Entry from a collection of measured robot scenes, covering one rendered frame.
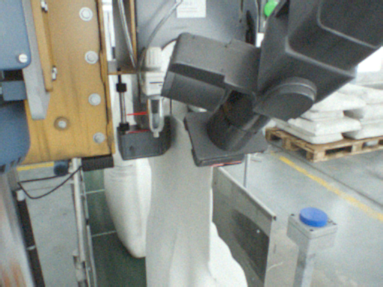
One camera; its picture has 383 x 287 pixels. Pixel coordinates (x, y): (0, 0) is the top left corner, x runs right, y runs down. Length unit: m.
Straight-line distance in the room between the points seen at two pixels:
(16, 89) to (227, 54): 0.22
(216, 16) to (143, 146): 0.28
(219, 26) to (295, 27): 0.39
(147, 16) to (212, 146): 0.28
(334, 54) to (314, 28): 0.03
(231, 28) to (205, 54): 0.34
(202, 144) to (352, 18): 0.23
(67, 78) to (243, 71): 0.35
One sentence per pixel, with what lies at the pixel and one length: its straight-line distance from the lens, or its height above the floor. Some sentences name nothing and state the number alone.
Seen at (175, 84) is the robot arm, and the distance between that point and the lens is 0.30.
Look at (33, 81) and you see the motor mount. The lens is 0.36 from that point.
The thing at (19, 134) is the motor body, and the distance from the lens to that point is 0.42.
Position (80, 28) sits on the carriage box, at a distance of 0.56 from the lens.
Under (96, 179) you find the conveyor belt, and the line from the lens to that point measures 2.00.
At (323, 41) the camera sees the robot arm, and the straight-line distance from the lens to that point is 0.23.
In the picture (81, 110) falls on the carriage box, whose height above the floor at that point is 1.11.
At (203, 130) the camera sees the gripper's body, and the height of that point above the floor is 1.13.
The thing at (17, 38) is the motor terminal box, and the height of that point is 1.24.
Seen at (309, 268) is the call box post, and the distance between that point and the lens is 0.85.
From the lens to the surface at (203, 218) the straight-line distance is 0.53.
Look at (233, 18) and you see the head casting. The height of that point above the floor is 1.27.
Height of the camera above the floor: 1.25
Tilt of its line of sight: 21 degrees down
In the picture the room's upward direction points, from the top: straight up
